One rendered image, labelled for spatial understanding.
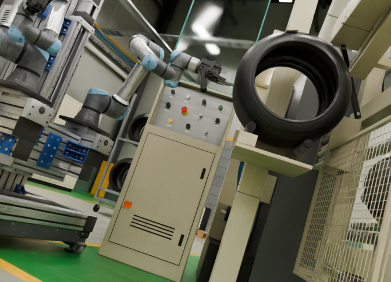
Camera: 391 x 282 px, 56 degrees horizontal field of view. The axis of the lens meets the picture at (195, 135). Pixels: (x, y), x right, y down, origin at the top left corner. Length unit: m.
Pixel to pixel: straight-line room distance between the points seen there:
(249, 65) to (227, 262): 1.04
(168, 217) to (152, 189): 0.21
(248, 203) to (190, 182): 0.50
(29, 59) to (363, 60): 1.71
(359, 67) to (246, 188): 0.91
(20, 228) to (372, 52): 1.95
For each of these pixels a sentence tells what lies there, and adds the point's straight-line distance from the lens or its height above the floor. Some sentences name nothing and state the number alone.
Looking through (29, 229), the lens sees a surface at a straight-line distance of 1.98.
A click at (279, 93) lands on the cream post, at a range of 2.24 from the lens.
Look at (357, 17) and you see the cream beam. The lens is 2.17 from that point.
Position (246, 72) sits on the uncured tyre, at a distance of 1.84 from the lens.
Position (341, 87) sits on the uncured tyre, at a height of 1.21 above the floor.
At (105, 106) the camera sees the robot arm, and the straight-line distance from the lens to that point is 2.30.
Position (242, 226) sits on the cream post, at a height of 0.45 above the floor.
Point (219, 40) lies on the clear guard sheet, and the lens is 2.76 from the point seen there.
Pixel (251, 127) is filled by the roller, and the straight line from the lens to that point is 1.77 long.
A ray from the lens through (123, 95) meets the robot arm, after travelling 2.32.
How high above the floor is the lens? 0.42
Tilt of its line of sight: 12 degrees up
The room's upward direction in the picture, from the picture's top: 19 degrees clockwise
